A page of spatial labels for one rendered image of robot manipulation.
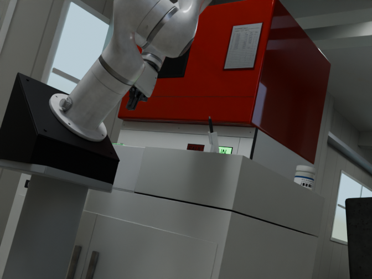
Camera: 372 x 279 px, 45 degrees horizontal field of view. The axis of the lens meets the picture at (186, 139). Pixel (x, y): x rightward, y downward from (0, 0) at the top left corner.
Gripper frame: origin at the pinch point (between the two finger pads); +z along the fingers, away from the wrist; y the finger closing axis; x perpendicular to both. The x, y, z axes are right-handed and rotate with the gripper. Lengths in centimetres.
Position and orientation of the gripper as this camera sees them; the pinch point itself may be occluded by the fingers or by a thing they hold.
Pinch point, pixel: (132, 104)
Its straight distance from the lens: 154.3
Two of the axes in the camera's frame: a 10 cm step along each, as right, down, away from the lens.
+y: -5.2, -4.7, -7.1
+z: -3.3, 8.8, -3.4
